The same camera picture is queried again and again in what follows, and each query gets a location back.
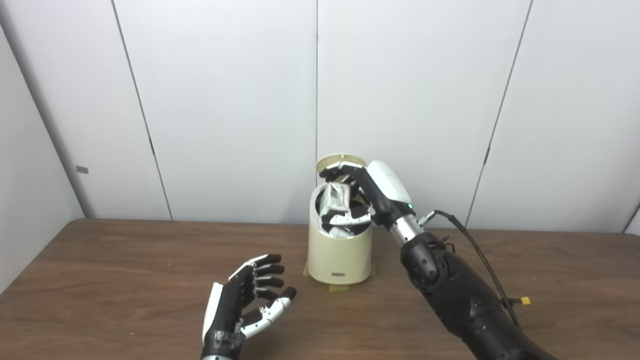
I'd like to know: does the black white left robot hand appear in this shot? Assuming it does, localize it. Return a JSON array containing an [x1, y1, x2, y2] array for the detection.
[[201, 254, 298, 358]]

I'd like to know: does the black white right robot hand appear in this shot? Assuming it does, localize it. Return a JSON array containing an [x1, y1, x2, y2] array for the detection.
[[320, 160, 417, 238]]

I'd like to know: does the white green milk carton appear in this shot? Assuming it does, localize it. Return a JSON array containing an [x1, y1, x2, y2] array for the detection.
[[320, 182, 353, 216]]

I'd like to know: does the cream round bin lid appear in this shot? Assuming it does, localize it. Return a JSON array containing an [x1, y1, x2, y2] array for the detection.
[[316, 153, 368, 176]]

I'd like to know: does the cream-colored round bin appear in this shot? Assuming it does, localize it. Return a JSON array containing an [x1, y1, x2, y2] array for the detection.
[[307, 182, 374, 286]]

